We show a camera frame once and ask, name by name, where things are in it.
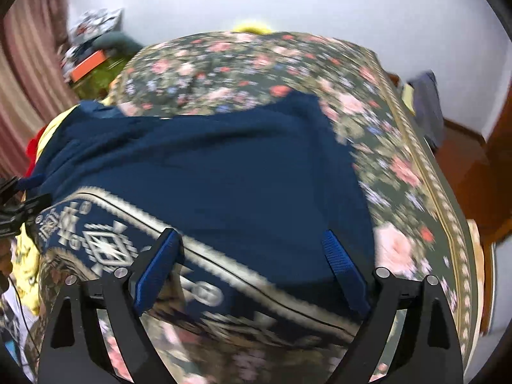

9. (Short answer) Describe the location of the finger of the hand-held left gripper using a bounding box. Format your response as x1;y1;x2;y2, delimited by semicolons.
18;194;53;219

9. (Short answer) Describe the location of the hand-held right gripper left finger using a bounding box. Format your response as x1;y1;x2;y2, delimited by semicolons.
38;228;185;384

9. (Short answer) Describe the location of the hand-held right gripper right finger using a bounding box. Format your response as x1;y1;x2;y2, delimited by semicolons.
322;230;465;384

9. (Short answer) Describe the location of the navy patterned garment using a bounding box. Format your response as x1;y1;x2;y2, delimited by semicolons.
28;90;379;348

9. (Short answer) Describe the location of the red cloth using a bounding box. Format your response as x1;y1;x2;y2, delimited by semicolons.
26;126;46;177

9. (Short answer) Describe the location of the blue cloth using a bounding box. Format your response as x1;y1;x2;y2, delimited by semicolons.
76;101;124;120

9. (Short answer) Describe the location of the green cloth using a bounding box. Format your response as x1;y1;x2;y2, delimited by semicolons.
76;58;132;100

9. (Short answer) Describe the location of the striped curtain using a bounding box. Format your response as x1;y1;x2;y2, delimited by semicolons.
0;0;81;177

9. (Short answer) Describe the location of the orange box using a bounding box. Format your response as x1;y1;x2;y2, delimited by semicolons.
70;50;107;83

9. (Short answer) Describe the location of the dark grey cushion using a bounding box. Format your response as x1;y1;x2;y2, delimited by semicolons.
94;32;145;54

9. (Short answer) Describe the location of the grey hanging garment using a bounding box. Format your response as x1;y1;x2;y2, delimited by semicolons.
412;70;444;148

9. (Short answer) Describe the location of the printed cloth pile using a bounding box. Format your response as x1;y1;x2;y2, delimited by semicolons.
66;8;123;44

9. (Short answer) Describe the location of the floral bedspread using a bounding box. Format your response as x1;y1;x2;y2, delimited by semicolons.
36;30;481;384

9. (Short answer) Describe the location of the bright yellow object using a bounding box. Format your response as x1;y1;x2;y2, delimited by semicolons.
232;18;275;35

